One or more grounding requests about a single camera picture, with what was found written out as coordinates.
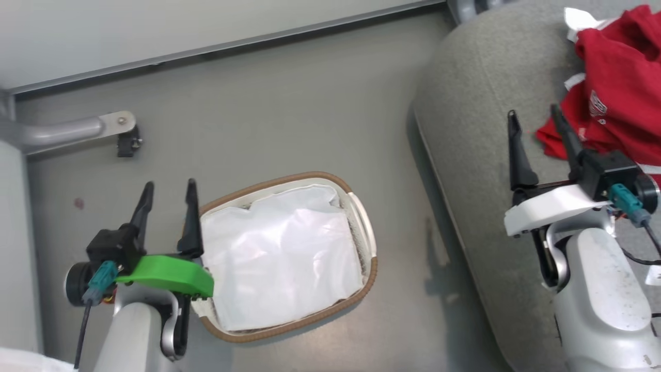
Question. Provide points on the grey metal support leg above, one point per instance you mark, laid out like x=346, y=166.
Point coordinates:
x=459, y=9
x=67, y=132

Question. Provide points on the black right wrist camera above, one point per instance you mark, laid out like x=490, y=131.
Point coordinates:
x=607, y=168

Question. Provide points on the red and white jersey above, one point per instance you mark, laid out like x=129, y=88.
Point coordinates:
x=625, y=77

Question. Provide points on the black caster wheel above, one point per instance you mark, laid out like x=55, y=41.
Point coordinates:
x=129, y=143

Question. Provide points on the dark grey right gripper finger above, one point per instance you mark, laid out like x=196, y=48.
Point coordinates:
x=520, y=165
x=570, y=150

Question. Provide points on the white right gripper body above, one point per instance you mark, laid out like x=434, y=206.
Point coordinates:
x=547, y=206

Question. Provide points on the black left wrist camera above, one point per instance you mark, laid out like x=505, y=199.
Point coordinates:
x=106, y=248

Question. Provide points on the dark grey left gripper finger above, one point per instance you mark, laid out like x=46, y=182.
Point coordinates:
x=142, y=222
x=192, y=232

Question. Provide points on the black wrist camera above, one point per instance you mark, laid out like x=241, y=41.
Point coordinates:
x=607, y=168
x=106, y=248

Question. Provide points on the white brown-rimmed laundry basket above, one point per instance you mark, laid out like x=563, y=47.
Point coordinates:
x=367, y=232

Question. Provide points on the grey fabric sofa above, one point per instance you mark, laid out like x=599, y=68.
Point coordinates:
x=480, y=103

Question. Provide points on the grey metal frame rail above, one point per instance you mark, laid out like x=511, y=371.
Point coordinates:
x=206, y=50

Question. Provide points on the white cloth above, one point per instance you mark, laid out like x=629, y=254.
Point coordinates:
x=26, y=361

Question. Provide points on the white basket liner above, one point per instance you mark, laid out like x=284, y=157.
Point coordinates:
x=279, y=258

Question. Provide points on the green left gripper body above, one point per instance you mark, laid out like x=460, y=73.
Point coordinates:
x=170, y=274

